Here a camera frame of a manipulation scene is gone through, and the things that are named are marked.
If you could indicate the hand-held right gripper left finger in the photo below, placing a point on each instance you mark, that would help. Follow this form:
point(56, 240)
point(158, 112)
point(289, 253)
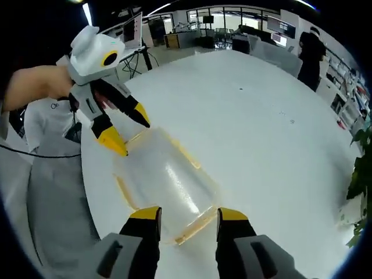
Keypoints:
point(136, 250)

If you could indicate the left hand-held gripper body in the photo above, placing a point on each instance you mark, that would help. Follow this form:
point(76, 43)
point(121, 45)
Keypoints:
point(90, 55)

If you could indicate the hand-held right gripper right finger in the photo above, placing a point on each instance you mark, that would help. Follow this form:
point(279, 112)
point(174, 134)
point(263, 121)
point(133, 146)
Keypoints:
point(241, 250)

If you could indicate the clear plastic food container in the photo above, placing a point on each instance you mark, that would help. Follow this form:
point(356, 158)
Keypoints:
point(168, 180)

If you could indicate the white-screen computer monitor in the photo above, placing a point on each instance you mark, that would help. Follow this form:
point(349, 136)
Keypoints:
point(132, 30)

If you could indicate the black-legged side table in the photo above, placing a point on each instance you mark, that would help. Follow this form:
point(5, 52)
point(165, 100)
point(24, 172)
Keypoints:
point(139, 56)

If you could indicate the person's white shirt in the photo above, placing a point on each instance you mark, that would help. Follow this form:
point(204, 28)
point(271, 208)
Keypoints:
point(46, 125)

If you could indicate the wooden cabinet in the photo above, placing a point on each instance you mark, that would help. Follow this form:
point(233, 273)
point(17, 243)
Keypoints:
point(172, 40)

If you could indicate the person's grey trousers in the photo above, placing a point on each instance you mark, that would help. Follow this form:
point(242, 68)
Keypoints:
point(58, 209)

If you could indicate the small screen on stand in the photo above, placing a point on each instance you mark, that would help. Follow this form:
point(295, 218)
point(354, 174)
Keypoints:
point(208, 19)

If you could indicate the green potted plant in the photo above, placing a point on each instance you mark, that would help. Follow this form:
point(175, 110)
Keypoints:
point(360, 180)

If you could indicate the white partition panel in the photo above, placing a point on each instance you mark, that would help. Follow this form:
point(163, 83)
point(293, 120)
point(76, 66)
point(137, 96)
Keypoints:
point(276, 55)

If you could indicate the white storage shelves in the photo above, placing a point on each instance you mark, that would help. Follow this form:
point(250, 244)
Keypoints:
point(348, 90)

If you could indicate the wall-mounted dark screen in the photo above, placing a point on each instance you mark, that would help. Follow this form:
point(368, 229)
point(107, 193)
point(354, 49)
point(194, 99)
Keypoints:
point(282, 26)

